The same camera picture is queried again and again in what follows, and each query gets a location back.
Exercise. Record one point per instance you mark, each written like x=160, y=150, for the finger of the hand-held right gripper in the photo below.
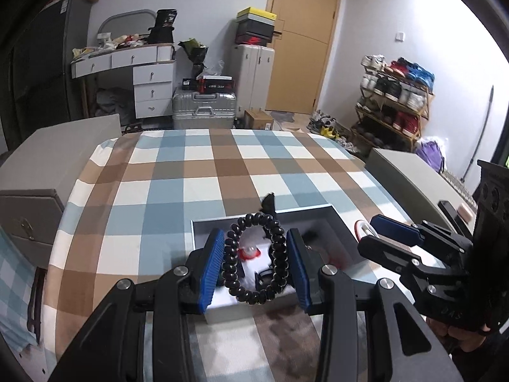
x=393, y=229
x=381, y=250

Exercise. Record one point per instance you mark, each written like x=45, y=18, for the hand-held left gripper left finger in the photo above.
x=210, y=274

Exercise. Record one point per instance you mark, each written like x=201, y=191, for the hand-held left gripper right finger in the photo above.
x=297, y=274

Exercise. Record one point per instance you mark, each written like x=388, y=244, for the grey jewelry box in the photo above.
x=254, y=223

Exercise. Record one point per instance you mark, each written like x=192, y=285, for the person's right hand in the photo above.
x=453, y=336

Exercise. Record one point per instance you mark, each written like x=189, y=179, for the grey cabinet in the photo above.
x=409, y=183

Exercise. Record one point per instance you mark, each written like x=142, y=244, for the black hair claw clip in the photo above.
x=270, y=203

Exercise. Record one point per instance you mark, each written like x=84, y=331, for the purple bag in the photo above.
x=431, y=155

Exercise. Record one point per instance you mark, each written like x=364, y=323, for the plaid bed sheet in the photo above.
x=159, y=191

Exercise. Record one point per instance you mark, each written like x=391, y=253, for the shoes on floor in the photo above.
x=328, y=127

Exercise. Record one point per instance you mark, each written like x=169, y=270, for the wooden shoe rack with shoes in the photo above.
x=393, y=99

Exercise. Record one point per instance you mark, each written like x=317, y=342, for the dark curved rod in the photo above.
x=485, y=123

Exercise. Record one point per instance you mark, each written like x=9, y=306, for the cardboard box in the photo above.
x=258, y=120

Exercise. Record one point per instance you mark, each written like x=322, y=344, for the silver suitcase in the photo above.
x=204, y=111

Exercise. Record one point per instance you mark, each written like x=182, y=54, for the black box with red stripe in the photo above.
x=216, y=84

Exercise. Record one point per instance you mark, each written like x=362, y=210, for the small black box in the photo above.
x=190, y=84

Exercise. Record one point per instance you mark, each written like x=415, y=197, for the blue checked cloth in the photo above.
x=20, y=286

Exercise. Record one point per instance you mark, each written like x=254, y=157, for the dark clothes pile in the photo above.
x=113, y=105

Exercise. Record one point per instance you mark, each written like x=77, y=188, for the white desk with drawers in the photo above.
x=153, y=87

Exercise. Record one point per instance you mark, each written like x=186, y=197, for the cream suitcase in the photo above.
x=254, y=79

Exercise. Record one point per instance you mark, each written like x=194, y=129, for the grey nightstand with latch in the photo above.
x=47, y=159

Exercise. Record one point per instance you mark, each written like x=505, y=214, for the wooden door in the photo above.
x=302, y=47

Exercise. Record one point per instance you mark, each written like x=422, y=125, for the bouquet in black wrapping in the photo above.
x=195, y=53

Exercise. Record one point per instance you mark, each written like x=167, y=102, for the black shoe box red logo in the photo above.
x=252, y=39

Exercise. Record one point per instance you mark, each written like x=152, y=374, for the desk clutter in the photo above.
x=111, y=45

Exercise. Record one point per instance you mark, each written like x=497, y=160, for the black bag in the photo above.
x=163, y=28

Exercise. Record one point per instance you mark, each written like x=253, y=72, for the yellow shoe box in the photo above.
x=256, y=14

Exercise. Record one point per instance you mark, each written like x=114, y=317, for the dark wardrobe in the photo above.
x=20, y=87

